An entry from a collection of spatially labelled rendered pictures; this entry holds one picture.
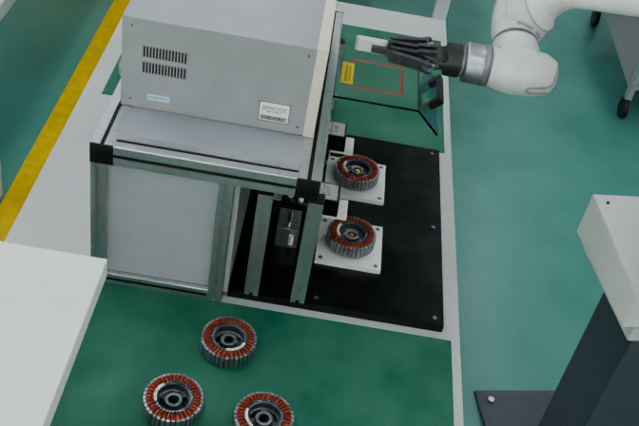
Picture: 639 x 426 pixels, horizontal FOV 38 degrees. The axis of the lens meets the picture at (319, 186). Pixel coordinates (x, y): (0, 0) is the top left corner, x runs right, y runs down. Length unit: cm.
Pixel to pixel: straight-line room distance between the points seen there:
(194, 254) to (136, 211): 15
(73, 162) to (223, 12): 69
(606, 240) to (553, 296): 110
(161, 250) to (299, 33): 53
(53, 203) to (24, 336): 92
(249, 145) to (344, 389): 52
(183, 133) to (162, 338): 42
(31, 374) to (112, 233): 70
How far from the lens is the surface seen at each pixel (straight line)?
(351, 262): 209
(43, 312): 136
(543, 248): 355
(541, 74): 207
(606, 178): 403
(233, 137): 183
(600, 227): 232
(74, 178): 228
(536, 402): 300
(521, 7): 214
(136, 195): 186
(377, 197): 228
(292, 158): 179
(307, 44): 176
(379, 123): 259
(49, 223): 217
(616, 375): 249
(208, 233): 189
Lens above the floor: 220
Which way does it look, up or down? 39 degrees down
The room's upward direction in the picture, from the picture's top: 11 degrees clockwise
